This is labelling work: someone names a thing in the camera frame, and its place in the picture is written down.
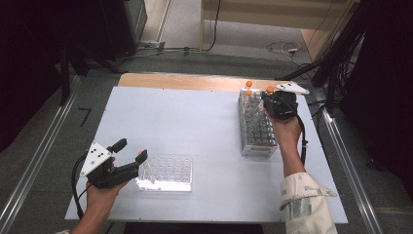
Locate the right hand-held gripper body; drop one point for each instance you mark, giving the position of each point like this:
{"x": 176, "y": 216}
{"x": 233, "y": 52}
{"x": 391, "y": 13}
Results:
{"x": 282, "y": 105}

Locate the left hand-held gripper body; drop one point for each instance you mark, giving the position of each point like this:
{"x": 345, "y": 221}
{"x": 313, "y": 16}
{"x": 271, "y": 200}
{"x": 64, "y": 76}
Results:
{"x": 95, "y": 159}

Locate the clear plastic well plate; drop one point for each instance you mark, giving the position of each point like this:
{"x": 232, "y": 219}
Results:
{"x": 172, "y": 174}

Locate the metal test tube rack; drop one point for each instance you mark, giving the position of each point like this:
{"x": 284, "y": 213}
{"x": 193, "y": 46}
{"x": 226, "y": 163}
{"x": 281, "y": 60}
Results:
{"x": 256, "y": 139}

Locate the person's right hand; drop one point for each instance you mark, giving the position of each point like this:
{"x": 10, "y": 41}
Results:
{"x": 287, "y": 130}

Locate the person's left hand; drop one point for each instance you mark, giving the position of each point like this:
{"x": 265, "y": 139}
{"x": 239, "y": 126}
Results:
{"x": 100, "y": 196}

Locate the light wooden furniture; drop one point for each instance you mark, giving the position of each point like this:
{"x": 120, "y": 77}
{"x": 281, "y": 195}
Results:
{"x": 279, "y": 13}

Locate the dark cabinet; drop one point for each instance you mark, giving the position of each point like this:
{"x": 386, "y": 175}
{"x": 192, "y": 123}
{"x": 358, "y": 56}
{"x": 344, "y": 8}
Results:
{"x": 120, "y": 29}

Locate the aluminium floor rail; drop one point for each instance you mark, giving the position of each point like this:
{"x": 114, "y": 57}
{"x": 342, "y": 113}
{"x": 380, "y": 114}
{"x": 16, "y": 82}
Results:
{"x": 39, "y": 149}
{"x": 350, "y": 182}

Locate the black metal stand post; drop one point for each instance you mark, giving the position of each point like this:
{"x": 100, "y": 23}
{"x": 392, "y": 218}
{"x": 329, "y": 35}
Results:
{"x": 65, "y": 78}

